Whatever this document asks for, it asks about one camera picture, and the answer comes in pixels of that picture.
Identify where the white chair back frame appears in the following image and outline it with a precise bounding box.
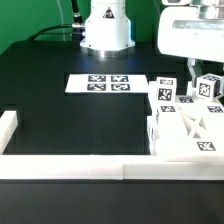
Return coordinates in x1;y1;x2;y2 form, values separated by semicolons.
148;81;224;162

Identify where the white U-shaped fence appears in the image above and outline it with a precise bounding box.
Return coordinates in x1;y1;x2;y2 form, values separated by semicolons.
0;111;224;180

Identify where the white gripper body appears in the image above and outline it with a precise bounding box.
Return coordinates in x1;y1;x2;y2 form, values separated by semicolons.
157;0;224;63

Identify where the black upright cable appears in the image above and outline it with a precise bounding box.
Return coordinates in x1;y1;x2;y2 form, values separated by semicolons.
70;0;83;24

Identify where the black cable with connector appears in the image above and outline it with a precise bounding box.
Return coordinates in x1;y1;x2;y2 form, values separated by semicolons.
27;22;87;42

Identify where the white nut cube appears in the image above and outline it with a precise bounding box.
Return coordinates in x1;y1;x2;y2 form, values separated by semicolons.
196;73;222;101
156;77;177;102

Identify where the white marker base plate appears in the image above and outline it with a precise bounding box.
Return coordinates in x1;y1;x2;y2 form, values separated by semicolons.
65;74;148;93

